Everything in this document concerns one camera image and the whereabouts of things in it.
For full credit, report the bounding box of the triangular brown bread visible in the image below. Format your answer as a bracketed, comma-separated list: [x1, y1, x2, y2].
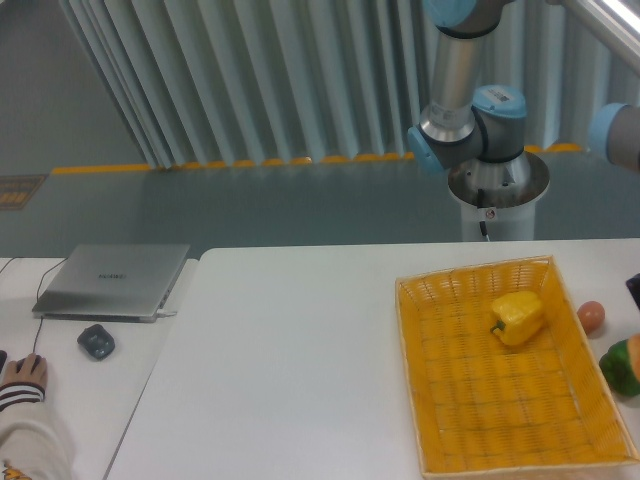
[626, 334, 640, 381]

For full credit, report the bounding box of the cream sleeved forearm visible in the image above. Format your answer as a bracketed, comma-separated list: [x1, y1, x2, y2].
[1, 382, 72, 479]

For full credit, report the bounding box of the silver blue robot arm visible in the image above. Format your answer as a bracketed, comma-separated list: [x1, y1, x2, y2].
[407, 1, 639, 242]

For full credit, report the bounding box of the person's hand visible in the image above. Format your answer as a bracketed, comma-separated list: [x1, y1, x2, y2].
[1, 353, 48, 405]

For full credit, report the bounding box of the red tomato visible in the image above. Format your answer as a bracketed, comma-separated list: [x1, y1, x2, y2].
[577, 301, 606, 335]

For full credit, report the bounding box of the green bell pepper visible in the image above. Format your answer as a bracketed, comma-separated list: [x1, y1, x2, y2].
[599, 339, 639, 397]

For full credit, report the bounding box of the yellow bell pepper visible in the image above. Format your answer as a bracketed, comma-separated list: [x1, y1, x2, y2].
[490, 291, 544, 346]

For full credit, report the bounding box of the yellow wicker basket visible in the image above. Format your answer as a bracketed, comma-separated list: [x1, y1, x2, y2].
[395, 256, 639, 479]

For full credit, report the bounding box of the white pleated curtain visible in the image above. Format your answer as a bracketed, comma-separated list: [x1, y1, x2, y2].
[62, 1, 639, 169]

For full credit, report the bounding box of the silver laptop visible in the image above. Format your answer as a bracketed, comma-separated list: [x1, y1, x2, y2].
[32, 244, 190, 323]

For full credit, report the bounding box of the dark earbud case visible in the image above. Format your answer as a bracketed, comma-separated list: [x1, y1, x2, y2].
[77, 324, 116, 361]

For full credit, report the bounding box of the black computer mouse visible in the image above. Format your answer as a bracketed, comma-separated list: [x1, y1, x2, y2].
[0, 350, 7, 372]

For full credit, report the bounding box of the black mouse cable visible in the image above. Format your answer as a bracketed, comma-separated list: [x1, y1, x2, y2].
[0, 257, 67, 355]

